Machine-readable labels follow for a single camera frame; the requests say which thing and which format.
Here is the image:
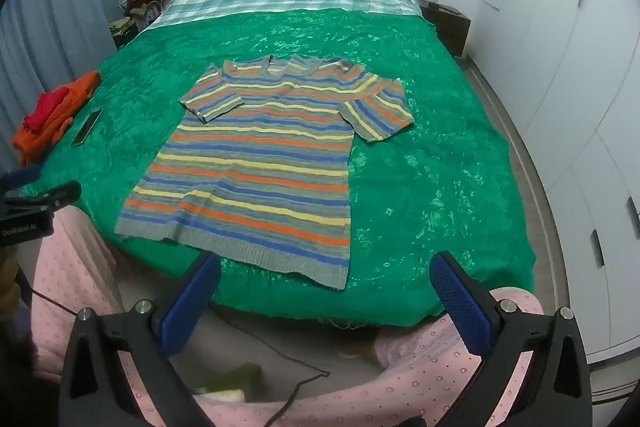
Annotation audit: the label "dark smartphone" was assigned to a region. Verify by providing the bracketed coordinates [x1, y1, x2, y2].
[71, 109, 104, 148]

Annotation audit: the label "dark nightstand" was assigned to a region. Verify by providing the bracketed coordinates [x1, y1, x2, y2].
[417, 0, 472, 58]

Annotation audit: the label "person's foot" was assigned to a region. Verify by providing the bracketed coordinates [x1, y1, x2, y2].
[334, 337, 381, 360]

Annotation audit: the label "green white slipper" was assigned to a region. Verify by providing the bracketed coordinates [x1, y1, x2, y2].
[192, 363, 263, 403]

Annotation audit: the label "grey blue curtain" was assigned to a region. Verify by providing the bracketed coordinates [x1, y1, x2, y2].
[0, 0, 146, 168]

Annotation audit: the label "yellow green folded clothes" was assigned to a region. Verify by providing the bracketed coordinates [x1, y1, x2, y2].
[109, 18, 138, 50]

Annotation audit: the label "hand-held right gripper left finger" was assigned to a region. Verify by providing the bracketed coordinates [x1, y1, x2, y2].
[59, 251, 222, 427]

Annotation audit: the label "green floral bedspread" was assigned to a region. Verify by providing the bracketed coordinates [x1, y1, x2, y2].
[20, 7, 537, 328]

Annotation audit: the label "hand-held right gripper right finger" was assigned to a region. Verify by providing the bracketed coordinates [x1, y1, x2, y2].
[429, 250, 593, 427]

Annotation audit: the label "striped knit sweater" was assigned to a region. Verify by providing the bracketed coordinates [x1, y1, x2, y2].
[114, 55, 416, 292]

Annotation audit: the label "red cloth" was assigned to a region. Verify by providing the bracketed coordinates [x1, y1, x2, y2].
[22, 88, 71, 131]

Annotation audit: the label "orange fleece cloth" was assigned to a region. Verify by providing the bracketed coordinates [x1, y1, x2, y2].
[12, 70, 102, 166]

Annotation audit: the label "white wardrobe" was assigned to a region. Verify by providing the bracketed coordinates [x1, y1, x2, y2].
[465, 0, 640, 368]

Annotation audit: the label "person's left leg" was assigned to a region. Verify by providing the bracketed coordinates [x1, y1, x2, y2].
[15, 207, 151, 388]

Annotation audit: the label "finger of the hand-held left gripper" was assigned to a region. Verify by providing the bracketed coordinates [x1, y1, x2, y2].
[0, 164, 42, 192]
[0, 180, 82, 214]

